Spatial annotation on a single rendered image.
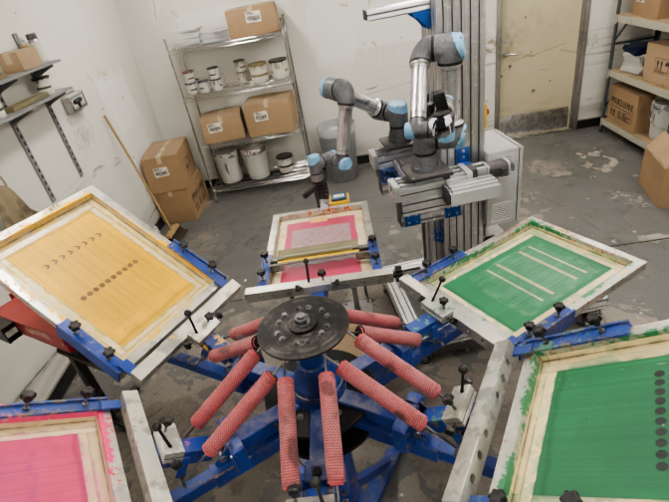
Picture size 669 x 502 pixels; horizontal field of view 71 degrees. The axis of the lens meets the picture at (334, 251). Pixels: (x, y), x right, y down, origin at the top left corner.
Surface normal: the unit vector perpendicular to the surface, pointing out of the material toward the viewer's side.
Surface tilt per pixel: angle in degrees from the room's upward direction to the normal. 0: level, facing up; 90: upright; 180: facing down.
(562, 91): 90
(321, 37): 90
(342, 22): 90
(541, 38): 90
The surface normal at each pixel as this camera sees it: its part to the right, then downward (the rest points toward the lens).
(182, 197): 0.02, 0.52
